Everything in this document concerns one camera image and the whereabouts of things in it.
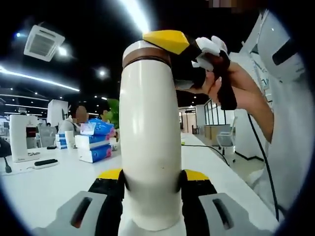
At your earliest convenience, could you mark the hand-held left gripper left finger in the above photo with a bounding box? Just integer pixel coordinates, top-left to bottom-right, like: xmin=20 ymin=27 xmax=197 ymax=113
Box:
xmin=31 ymin=169 xmax=124 ymax=236

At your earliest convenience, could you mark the person's right hand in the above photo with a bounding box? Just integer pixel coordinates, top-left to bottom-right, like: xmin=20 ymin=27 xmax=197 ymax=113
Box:
xmin=204 ymin=63 xmax=256 ymax=106

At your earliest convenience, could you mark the green potted plant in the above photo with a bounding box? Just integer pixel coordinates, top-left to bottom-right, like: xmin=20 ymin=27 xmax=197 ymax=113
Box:
xmin=107 ymin=98 xmax=121 ymax=128

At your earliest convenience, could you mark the cream white water cup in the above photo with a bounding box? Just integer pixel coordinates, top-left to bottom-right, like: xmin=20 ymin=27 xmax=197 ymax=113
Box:
xmin=118 ymin=60 xmax=183 ymax=231

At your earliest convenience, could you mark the ceiling air conditioner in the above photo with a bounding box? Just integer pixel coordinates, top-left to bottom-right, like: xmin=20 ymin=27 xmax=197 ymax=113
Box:
xmin=24 ymin=24 xmax=66 ymax=62

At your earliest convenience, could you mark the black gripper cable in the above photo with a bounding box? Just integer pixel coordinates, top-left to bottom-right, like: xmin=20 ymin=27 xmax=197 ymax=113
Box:
xmin=247 ymin=110 xmax=281 ymax=221

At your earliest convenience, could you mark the white blue tissue pack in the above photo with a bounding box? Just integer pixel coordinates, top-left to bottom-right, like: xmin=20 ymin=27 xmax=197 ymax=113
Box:
xmin=75 ymin=134 xmax=112 ymax=150
xmin=79 ymin=145 xmax=113 ymax=164

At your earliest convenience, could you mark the white paper cup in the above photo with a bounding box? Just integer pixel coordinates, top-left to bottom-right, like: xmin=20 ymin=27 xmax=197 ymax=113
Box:
xmin=64 ymin=130 xmax=75 ymax=150

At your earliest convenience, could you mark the ceiling light strip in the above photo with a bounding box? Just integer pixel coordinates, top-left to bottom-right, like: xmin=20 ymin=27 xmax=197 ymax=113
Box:
xmin=0 ymin=65 xmax=81 ymax=92
xmin=118 ymin=0 xmax=151 ymax=34

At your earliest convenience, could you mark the white chest device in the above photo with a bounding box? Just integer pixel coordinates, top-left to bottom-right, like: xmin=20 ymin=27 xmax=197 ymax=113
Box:
xmin=254 ymin=9 xmax=306 ymax=82

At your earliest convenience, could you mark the white cup brown band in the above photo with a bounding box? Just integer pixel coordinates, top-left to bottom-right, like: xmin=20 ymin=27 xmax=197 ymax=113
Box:
xmin=122 ymin=40 xmax=172 ymax=67

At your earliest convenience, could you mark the white office chair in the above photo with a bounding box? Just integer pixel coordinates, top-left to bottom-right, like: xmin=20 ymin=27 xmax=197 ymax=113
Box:
xmin=216 ymin=131 xmax=236 ymax=164

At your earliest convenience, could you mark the white water dispenser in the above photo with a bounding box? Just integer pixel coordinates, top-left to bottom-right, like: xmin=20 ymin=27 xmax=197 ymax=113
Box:
xmin=9 ymin=114 xmax=41 ymax=163

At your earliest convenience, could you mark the black oblong case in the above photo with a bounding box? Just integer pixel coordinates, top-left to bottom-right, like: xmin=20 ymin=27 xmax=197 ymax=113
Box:
xmin=34 ymin=159 xmax=59 ymax=170

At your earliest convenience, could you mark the white table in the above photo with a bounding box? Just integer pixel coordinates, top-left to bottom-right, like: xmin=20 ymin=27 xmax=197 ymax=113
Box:
xmin=0 ymin=132 xmax=279 ymax=236

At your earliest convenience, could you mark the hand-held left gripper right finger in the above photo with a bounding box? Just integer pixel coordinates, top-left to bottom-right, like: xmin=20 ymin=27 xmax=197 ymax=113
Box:
xmin=181 ymin=169 xmax=271 ymax=236

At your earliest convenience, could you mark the blue soft tissue pack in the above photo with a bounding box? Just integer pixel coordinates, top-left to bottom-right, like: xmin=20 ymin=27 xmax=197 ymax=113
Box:
xmin=80 ymin=118 xmax=115 ymax=136

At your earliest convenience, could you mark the black plug cable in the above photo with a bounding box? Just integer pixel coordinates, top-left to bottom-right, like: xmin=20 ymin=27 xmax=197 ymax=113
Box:
xmin=2 ymin=157 xmax=12 ymax=174

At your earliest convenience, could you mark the black bag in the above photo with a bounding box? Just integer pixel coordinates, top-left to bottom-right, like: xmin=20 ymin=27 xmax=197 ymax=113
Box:
xmin=0 ymin=137 xmax=12 ymax=156

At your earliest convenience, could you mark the operator in white shirt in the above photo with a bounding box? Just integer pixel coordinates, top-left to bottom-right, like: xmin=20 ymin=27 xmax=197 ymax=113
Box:
xmin=233 ymin=9 xmax=311 ymax=217

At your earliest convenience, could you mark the thin black table cable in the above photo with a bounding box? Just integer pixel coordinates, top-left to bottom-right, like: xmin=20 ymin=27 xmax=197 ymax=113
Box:
xmin=182 ymin=144 xmax=228 ymax=163

